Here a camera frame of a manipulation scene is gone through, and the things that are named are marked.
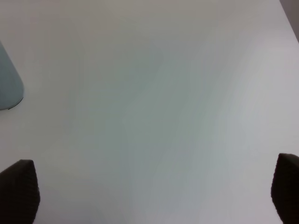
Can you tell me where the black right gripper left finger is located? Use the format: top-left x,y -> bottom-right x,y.
0,160 -> 41,224

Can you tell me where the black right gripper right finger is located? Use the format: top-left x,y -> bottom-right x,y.
271,154 -> 299,224

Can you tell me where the teal plastic cup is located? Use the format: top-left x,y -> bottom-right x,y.
0,43 -> 24,110

